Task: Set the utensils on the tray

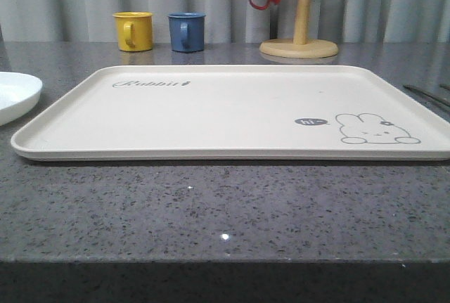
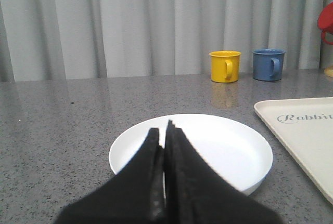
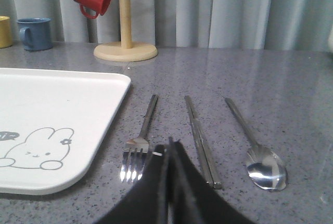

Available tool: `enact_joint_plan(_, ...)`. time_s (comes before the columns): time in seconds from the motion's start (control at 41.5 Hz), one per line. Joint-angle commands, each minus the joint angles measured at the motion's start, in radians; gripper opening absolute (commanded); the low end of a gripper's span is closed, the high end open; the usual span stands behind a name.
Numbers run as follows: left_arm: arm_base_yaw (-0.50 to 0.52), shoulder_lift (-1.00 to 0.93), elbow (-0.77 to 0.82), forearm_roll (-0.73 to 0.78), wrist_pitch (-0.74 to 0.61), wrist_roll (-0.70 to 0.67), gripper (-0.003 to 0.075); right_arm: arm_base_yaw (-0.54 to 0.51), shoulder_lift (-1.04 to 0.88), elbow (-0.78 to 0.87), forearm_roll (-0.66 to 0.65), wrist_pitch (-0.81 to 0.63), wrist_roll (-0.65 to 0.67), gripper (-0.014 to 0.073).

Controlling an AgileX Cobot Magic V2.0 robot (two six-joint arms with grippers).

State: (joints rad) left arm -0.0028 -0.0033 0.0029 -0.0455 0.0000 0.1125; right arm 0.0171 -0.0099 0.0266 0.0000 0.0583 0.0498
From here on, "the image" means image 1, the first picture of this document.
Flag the white round plate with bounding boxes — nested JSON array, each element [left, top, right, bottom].
[[1, 72, 43, 125]]

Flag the silver metal fork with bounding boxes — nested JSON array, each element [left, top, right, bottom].
[[403, 84, 449, 108]]

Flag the silver metal chopsticks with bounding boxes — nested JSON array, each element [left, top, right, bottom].
[[439, 84, 450, 91]]

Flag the cream rabbit serving tray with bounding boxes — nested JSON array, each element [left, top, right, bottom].
[[11, 65, 449, 161]]

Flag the blue enamel mug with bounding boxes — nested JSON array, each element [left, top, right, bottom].
[[168, 12, 206, 53]]

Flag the wooden mug tree stand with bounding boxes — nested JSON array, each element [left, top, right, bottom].
[[259, 0, 338, 58]]

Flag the yellow enamel mug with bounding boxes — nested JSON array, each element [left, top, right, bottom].
[[113, 12, 153, 52]]

